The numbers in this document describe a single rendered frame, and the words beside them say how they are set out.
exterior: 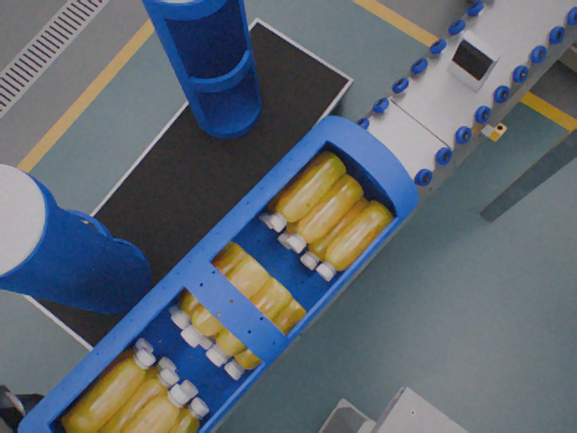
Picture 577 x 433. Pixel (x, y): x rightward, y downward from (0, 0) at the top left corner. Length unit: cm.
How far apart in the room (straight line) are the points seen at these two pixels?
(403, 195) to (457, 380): 130
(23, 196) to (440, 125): 104
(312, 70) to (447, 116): 103
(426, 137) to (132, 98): 156
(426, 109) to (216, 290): 76
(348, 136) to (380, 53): 156
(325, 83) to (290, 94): 16
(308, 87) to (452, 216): 81
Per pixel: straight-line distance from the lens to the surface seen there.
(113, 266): 182
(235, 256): 115
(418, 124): 149
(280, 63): 245
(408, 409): 120
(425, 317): 231
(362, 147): 111
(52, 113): 276
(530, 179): 200
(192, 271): 108
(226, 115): 234
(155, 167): 233
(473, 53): 143
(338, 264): 119
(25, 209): 143
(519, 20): 170
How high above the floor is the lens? 225
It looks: 75 degrees down
